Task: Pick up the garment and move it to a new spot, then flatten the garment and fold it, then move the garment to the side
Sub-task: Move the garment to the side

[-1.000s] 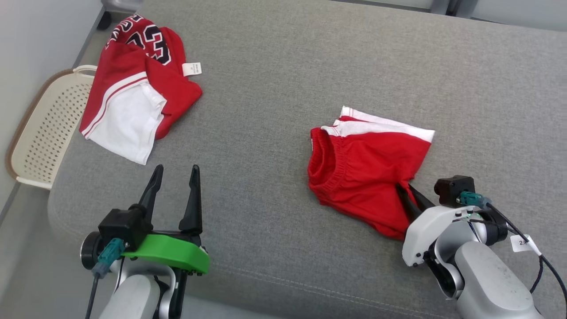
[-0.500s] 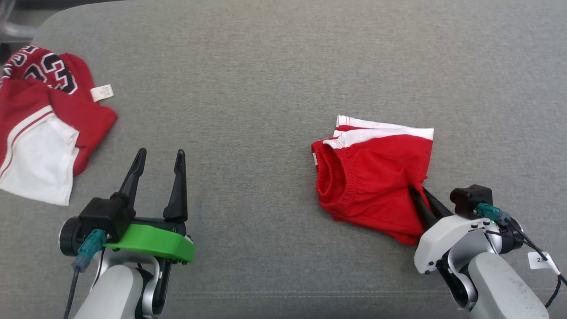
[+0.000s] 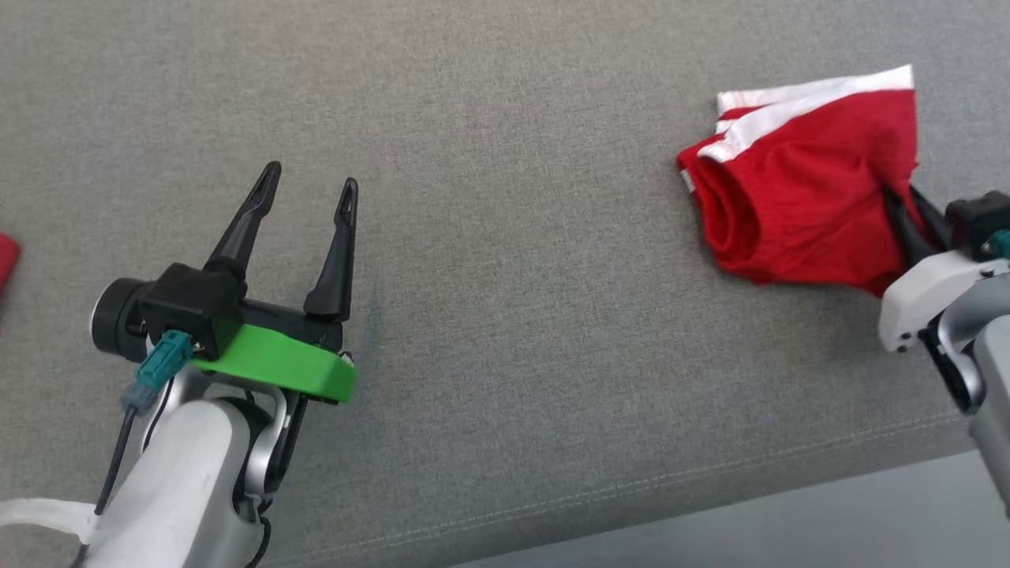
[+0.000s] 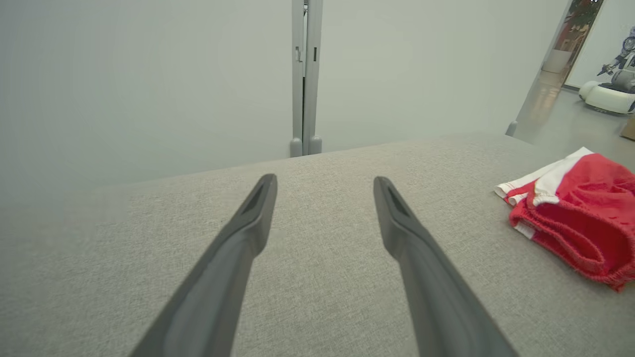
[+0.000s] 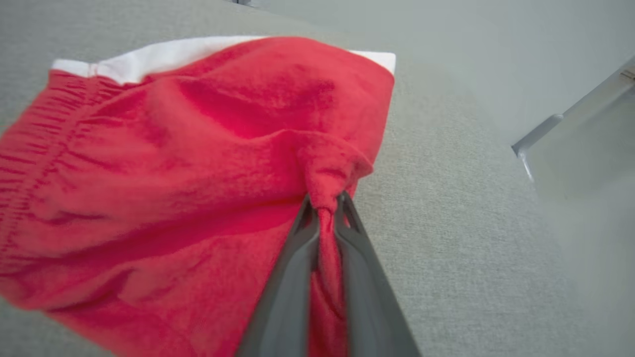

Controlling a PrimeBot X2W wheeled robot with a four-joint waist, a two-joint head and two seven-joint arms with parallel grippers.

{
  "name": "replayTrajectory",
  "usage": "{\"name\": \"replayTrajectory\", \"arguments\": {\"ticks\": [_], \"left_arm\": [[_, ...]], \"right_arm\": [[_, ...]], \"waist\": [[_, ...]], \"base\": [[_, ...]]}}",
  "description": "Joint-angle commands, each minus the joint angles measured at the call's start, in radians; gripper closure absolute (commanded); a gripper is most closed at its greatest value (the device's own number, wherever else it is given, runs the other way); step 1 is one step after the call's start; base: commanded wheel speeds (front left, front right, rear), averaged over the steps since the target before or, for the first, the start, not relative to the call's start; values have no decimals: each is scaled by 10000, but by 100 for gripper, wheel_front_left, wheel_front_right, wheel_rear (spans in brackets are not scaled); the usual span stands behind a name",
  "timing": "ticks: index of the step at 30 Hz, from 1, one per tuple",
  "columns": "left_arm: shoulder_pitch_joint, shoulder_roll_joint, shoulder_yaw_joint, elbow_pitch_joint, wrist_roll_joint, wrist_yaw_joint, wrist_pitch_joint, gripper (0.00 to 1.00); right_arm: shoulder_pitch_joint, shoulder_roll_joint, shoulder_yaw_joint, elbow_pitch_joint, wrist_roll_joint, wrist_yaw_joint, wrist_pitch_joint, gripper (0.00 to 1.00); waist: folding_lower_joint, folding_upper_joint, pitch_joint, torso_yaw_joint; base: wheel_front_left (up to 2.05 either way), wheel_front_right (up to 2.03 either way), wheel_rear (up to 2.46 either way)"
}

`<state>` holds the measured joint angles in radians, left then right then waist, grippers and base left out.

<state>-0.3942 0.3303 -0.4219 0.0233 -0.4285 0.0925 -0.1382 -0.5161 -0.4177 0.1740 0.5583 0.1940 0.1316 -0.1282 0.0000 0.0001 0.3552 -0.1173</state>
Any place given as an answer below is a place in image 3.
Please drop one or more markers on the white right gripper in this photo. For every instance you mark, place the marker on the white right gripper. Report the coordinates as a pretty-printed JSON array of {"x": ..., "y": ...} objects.
[{"x": 923, "y": 292}]

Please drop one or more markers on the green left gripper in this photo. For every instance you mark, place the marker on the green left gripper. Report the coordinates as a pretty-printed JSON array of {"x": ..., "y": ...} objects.
[{"x": 284, "y": 363}]

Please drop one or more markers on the red shorts with white trim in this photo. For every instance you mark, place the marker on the red shorts with white trim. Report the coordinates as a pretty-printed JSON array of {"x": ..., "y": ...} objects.
[{"x": 805, "y": 189}]

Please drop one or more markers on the red and white jersey shirt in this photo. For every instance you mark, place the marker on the red and white jersey shirt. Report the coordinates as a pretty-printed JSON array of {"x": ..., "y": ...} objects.
[{"x": 6, "y": 260}]

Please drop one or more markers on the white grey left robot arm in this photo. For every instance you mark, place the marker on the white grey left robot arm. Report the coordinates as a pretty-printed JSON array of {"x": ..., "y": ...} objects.
[{"x": 189, "y": 489}]

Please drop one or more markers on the grey fabric sofa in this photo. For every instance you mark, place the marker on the grey fabric sofa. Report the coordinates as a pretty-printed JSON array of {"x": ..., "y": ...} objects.
[{"x": 513, "y": 237}]

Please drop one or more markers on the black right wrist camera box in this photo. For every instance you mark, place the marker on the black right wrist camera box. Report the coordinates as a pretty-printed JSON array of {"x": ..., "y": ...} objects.
[{"x": 974, "y": 217}]

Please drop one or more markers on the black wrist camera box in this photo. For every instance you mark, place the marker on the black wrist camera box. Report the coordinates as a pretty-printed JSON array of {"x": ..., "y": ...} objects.
[
  {"x": 189, "y": 304},
  {"x": 974, "y": 217}
]

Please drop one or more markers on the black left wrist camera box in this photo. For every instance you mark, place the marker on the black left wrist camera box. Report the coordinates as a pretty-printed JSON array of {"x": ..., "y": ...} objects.
[{"x": 189, "y": 304}]

